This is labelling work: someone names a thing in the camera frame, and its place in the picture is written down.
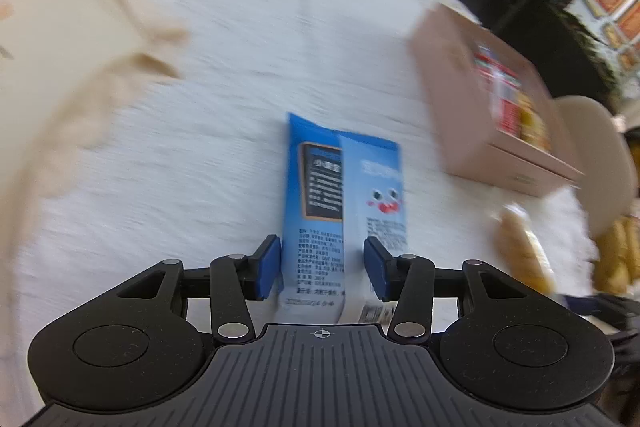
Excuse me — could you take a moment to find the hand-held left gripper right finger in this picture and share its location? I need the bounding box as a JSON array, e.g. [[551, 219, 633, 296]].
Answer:
[[363, 236, 527, 342]]

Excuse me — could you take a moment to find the blue snack packet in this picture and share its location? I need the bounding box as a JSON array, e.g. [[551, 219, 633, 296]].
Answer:
[[274, 112, 410, 325]]

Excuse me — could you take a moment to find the pink cardboard box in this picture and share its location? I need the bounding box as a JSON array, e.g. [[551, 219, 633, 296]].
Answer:
[[409, 3, 587, 198]]

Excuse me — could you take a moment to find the bread in clear packet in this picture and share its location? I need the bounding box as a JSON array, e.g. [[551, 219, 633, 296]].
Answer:
[[492, 203, 557, 297]]

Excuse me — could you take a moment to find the beige chair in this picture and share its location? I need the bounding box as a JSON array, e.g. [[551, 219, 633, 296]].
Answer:
[[554, 95, 639, 242]]

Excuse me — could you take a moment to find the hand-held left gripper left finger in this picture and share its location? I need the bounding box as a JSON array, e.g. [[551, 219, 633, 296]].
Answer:
[[115, 234, 282, 342]]

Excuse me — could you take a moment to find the red snack box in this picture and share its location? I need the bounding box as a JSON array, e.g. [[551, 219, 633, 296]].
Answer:
[[471, 43, 525, 136]]

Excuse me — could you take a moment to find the large beige bag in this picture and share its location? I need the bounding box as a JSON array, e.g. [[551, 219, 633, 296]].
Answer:
[[0, 0, 193, 228]]

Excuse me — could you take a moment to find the yellow snack packet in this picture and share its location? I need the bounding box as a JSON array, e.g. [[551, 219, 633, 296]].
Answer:
[[516, 91, 552, 154]]

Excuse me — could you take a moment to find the green potted plant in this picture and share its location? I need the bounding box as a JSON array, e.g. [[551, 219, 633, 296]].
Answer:
[[542, 0, 628, 112]]

